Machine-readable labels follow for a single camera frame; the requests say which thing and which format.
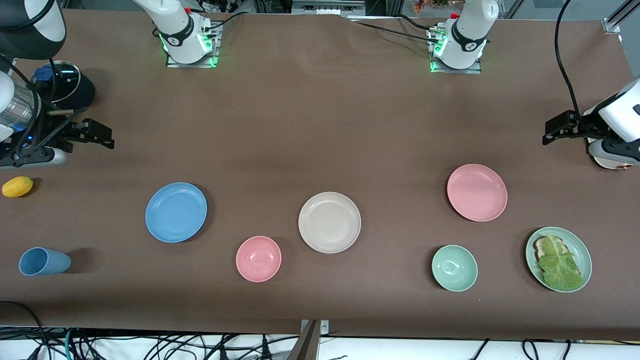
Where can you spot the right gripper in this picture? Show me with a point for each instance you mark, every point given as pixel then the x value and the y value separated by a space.
pixel 59 134

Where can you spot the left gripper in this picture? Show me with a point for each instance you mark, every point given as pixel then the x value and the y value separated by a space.
pixel 576 124

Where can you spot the pink plate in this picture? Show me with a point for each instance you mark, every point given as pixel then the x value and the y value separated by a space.
pixel 477 192

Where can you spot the blue plate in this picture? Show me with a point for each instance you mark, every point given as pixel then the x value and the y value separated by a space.
pixel 176 212

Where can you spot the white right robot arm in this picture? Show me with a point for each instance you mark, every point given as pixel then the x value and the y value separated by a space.
pixel 180 30

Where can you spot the glass pot lid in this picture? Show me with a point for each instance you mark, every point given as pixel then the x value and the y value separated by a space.
pixel 65 80

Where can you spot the yellow lemon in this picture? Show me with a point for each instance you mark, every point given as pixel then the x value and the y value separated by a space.
pixel 17 187

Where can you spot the toasted bread slice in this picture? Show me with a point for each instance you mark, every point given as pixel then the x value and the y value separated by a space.
pixel 539 246

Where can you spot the green plate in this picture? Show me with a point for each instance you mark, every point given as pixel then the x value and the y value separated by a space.
pixel 582 255

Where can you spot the blue cup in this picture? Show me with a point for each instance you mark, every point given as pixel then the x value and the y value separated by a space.
pixel 45 261

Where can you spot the green lettuce leaf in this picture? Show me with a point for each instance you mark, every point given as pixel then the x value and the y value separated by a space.
pixel 560 265

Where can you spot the green bowl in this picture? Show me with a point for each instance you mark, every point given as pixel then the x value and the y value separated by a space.
pixel 454 268

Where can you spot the orange flowers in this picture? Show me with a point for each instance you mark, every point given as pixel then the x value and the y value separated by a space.
pixel 425 6

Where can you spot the pink bowl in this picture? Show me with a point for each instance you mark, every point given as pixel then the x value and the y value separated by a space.
pixel 258 259

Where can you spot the brown table cover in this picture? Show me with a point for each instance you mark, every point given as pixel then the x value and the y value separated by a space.
pixel 320 125

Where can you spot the beige plate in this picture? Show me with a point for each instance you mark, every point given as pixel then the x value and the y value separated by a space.
pixel 329 222

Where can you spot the grey mounting pole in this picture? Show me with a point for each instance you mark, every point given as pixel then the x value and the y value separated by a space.
pixel 306 347

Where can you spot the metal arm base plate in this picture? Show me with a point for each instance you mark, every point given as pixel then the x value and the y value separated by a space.
pixel 457 70
pixel 192 64

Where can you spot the aluminium frame profile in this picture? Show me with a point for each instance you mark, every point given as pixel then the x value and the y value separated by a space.
pixel 617 20

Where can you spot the metal frame bar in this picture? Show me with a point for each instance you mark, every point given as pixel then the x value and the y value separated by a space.
pixel 325 7

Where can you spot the small metal bracket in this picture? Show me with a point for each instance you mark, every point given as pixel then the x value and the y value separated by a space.
pixel 325 327

